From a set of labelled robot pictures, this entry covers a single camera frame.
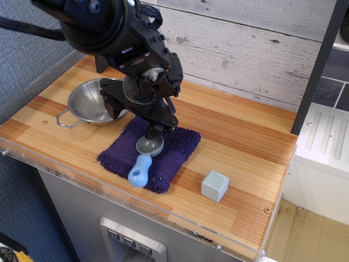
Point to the pale grey block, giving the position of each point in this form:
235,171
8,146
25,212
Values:
214,185

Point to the purple towel cloth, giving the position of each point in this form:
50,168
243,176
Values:
121,156

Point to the blue grey measuring scoop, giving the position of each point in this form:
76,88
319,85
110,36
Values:
147,149

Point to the dark grey left post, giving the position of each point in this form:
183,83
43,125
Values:
102,62

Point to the yellow black object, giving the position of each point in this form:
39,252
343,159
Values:
12,251

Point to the white toy sink unit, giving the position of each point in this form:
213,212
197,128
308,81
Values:
317,179

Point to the steel button panel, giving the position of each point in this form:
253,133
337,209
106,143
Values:
125,244

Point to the clear acrylic edge guard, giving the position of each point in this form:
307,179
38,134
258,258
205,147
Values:
255,165

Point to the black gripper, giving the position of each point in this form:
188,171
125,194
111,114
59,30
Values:
153,73

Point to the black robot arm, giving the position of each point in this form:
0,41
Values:
81,22

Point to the dark grey post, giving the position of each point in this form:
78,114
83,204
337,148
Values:
102,62
322,57

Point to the dark grey right post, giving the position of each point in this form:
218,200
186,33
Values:
322,57

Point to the small steel bowl with handle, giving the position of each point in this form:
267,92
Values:
86,103

